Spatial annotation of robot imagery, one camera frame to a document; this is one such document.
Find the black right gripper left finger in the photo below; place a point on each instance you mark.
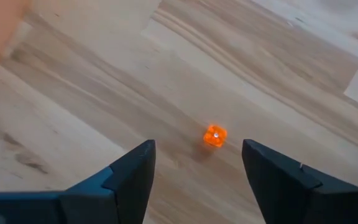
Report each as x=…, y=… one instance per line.
x=104, y=199

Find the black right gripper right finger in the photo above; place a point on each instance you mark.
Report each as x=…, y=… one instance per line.
x=291, y=196

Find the small orange die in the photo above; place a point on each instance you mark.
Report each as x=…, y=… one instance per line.
x=215, y=136

